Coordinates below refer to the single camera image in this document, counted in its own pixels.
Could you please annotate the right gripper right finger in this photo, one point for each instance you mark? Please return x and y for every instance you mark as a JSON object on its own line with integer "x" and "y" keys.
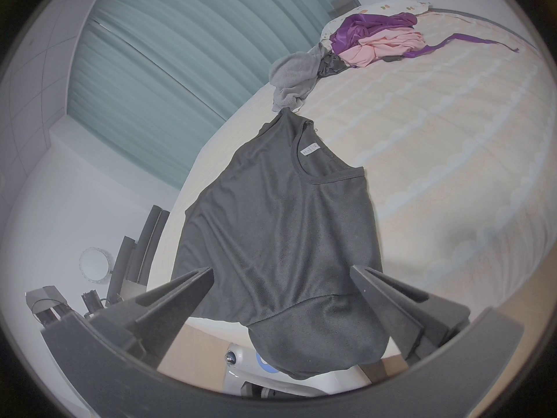
{"x": 404, "y": 316}

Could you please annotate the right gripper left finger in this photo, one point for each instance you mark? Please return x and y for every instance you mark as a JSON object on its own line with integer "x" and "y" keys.
{"x": 152, "y": 320}

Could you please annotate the black T-shirt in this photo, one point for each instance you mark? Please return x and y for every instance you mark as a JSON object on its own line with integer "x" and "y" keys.
{"x": 269, "y": 233}

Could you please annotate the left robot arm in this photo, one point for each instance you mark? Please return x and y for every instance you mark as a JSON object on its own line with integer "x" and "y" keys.
{"x": 41, "y": 296}

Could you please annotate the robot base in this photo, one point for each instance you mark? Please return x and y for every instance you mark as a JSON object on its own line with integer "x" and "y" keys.
{"x": 235, "y": 377}

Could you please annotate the bed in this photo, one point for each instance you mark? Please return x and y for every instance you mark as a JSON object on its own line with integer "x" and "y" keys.
{"x": 435, "y": 168}

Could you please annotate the blue-green curtain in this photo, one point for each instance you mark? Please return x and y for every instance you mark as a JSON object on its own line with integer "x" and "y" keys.
{"x": 217, "y": 28}
{"x": 130, "y": 116}

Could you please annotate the dark grey garment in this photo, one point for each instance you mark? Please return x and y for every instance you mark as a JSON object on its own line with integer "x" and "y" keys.
{"x": 393, "y": 59}

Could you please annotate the shiny black garment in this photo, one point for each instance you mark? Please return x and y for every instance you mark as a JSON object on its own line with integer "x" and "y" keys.
{"x": 333, "y": 64}

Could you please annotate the pink garment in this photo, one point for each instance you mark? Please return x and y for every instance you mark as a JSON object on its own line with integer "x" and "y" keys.
{"x": 374, "y": 48}

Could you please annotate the purple garment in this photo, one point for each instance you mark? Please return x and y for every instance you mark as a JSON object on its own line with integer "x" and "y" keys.
{"x": 361, "y": 31}

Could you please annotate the white printed pillow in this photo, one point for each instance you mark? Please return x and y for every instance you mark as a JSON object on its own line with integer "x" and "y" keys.
{"x": 391, "y": 6}

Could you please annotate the grey bedside table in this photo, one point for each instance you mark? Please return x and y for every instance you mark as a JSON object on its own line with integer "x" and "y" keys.
{"x": 346, "y": 1}

